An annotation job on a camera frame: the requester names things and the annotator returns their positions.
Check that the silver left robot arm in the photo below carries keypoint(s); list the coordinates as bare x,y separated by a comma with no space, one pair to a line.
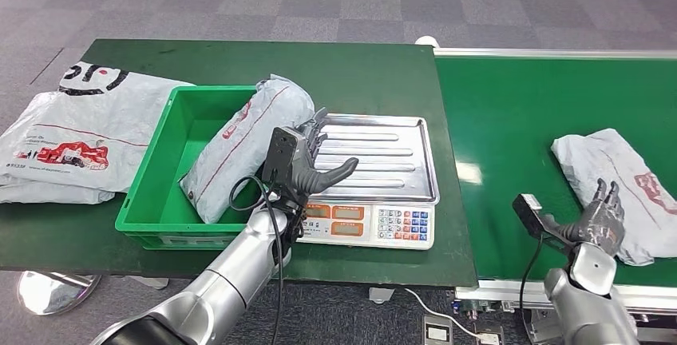
232,279

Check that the white bag with black print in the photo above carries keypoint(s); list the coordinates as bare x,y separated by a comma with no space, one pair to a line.
143,86

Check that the grey floor socket box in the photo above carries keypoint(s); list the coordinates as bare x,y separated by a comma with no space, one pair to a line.
437,332

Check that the green plastic crate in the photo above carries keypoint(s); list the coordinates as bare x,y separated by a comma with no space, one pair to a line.
174,162

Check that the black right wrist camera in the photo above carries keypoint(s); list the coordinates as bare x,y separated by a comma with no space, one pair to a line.
529,213

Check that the plain white bag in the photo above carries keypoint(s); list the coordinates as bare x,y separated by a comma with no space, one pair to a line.
42,193

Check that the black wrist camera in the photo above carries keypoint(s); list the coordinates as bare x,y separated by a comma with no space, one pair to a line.
529,213
280,155

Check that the white scale with steel tray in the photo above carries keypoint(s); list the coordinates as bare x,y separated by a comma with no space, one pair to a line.
391,157

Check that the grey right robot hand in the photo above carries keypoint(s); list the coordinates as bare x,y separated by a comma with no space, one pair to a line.
603,221

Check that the chrome round table foot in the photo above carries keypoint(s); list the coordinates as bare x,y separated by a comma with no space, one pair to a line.
53,292

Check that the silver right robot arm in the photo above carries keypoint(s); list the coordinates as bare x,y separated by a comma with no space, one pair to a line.
587,300

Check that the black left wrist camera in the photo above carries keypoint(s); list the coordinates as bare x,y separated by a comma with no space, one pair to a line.
280,155

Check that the white bag with red print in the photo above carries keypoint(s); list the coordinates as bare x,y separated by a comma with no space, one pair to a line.
79,125

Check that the green conveyor belt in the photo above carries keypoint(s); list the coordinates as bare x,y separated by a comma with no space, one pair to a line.
502,120

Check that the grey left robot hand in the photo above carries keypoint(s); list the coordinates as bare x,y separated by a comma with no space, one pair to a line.
312,178

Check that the floor socket with white plug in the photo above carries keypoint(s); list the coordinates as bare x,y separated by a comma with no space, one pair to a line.
487,338

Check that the grey parcel with red print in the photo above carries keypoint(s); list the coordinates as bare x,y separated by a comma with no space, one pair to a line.
243,141
608,157

